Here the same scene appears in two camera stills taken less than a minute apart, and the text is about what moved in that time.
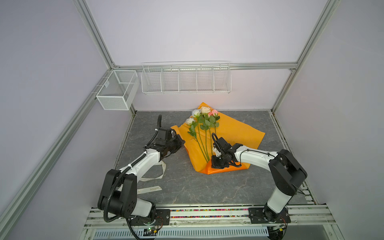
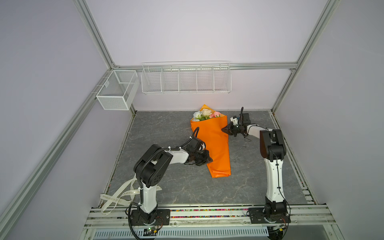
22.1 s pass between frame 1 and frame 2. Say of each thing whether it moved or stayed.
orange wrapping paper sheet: moved
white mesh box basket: stayed
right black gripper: moved
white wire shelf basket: stayed
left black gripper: moved
